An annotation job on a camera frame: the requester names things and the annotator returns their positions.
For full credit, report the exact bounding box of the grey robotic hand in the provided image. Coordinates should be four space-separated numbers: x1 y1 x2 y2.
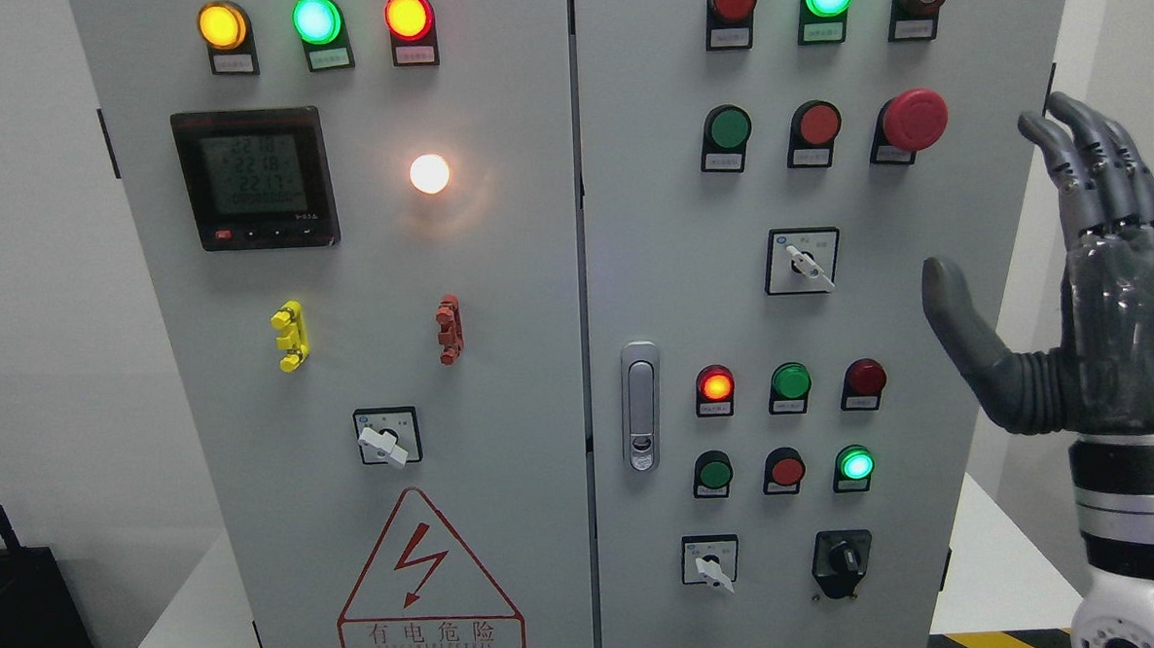
921 91 1154 436

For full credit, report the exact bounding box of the lower lit green light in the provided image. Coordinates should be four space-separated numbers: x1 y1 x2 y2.
832 445 876 493

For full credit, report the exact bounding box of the red emergency stop button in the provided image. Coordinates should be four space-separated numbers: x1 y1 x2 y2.
870 88 950 165

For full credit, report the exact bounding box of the middle green indicator light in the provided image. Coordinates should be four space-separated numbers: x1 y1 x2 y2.
769 360 812 414

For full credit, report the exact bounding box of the green indicator light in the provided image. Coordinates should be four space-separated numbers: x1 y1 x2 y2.
769 360 812 414
292 0 355 73
797 0 852 47

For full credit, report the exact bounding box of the right cabinet door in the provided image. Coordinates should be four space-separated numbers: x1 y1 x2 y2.
574 0 1064 648

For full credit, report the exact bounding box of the cabinet door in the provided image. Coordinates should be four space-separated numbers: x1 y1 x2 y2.
574 0 1064 648
70 0 595 648

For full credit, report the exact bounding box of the lower red push button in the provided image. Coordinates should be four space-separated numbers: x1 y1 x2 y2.
762 447 807 495

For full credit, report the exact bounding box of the red push button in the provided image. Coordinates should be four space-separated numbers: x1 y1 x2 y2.
787 100 844 168
762 447 807 495

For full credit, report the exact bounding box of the upper red push button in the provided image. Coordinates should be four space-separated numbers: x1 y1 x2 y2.
787 100 844 168

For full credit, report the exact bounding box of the lit red indicator light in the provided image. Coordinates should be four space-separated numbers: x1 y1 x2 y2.
694 364 735 419

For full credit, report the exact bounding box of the dark red buzzer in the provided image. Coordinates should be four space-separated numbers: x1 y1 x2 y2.
887 0 947 43

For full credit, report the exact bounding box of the lower green push button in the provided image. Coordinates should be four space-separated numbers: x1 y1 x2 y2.
692 450 735 498

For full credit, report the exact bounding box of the green push button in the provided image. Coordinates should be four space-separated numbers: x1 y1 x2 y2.
692 450 735 498
700 104 752 173

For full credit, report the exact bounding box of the upper green push button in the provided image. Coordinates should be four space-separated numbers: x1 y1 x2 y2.
700 104 752 173

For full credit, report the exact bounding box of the top right green indicator light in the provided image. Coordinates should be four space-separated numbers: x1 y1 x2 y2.
797 0 852 47

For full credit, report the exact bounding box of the top right dark red light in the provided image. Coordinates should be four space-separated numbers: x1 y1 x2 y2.
705 0 758 52

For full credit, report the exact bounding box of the red terminal connector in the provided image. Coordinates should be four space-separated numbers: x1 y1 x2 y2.
434 294 465 366

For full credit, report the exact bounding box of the white glowing indicator light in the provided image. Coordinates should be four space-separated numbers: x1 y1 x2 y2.
409 153 451 196

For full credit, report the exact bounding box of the red electrical hazard sticker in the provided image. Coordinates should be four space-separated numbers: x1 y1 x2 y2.
337 485 525 648

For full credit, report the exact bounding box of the left cabinet door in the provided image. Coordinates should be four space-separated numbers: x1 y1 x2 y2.
70 0 595 648

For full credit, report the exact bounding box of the top left red indicator light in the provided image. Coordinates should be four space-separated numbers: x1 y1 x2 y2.
382 0 440 67

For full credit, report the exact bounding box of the yellow terminal connector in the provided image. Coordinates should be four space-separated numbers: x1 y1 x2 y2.
270 301 310 372

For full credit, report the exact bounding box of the top left green indicator light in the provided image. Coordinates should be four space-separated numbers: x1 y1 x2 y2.
292 0 355 73

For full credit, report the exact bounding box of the black digital power meter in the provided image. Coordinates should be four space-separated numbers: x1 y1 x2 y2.
168 106 340 253

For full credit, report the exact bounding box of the yellow indicator light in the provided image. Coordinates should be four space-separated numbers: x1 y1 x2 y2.
196 0 258 76

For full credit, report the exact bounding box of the black key selector switch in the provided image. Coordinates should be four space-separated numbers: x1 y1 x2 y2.
811 528 872 600

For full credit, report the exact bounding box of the silver door lock handle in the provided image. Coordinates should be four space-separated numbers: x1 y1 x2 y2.
621 342 661 472

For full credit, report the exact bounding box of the left door grey rotary switch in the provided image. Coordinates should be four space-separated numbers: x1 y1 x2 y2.
351 406 424 468

